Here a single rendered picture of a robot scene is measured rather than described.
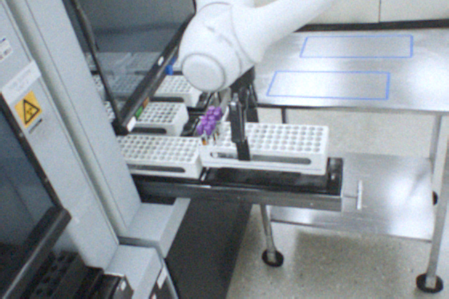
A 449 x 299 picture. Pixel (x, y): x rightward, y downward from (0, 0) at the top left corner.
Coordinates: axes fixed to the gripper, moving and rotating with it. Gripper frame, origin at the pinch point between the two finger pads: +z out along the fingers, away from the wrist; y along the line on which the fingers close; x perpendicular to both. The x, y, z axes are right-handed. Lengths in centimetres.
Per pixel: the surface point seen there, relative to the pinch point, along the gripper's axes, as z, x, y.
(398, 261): 91, -39, 39
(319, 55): 9, -10, 55
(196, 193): 13.7, 14.0, -6.3
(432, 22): 87, -63, 234
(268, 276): 91, 10, 25
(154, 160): 5.0, 24.3, -4.3
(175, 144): 5.6, 21.4, 2.9
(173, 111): 5.1, 26.9, 17.0
